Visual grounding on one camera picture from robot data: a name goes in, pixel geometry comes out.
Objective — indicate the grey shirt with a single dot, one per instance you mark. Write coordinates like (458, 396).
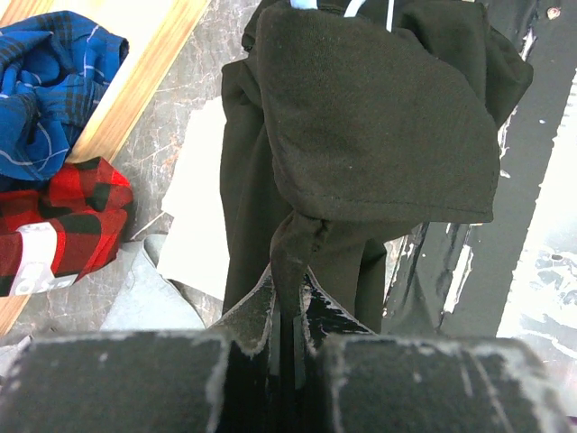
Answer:
(128, 294)

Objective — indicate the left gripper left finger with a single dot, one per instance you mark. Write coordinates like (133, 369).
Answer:
(222, 379)

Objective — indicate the light blue picked hanger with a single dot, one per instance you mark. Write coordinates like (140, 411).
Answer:
(383, 10)

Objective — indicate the cream folded cloth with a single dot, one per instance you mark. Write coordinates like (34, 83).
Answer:
(195, 250)

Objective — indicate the red plaid shirt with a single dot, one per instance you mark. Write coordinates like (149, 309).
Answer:
(53, 236)

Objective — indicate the blue plaid shirt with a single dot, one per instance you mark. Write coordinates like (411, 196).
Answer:
(55, 70)

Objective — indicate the black shirt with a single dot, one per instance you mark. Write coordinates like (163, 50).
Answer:
(312, 112)

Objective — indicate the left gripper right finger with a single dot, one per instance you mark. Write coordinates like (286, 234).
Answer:
(358, 381)

